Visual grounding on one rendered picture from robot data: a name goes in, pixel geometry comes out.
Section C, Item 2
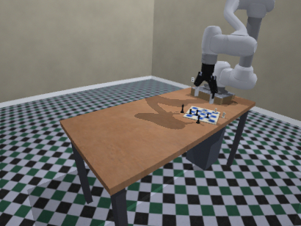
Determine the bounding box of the blue and white chessboard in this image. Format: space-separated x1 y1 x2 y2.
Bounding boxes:
183 106 220 125

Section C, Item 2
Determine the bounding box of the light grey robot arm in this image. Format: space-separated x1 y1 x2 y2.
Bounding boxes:
201 0 275 95

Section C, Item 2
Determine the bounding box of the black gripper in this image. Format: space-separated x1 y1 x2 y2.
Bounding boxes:
194 63 218 104

